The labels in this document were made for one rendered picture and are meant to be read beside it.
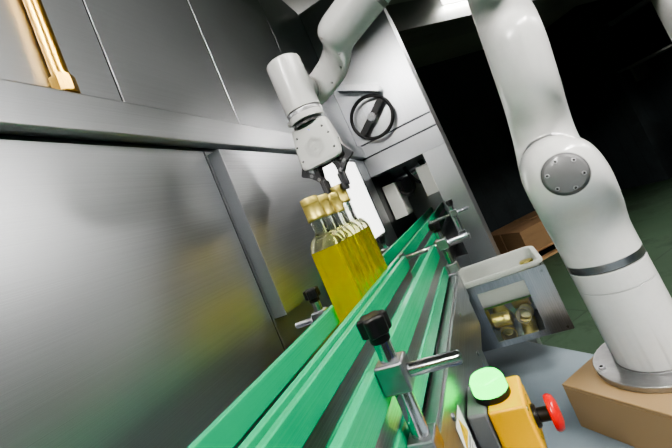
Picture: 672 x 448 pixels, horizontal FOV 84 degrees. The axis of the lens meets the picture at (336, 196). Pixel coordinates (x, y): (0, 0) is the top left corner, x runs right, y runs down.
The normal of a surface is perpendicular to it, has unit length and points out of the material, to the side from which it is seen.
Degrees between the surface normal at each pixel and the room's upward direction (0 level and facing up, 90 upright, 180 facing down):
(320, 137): 89
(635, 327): 91
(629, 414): 90
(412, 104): 90
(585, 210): 128
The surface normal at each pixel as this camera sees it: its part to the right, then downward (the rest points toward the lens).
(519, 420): -0.33, 0.07
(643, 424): -0.86, 0.35
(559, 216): -0.26, 0.76
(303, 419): 0.85, -0.40
